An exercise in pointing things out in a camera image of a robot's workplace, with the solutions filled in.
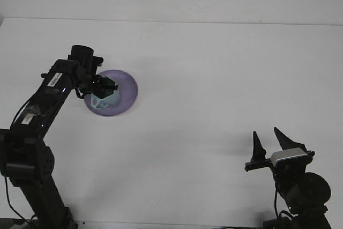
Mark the pale blue hexagonal cup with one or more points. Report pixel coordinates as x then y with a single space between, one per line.
112 100

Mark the pale purple round plate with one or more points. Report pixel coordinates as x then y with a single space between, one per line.
128 89

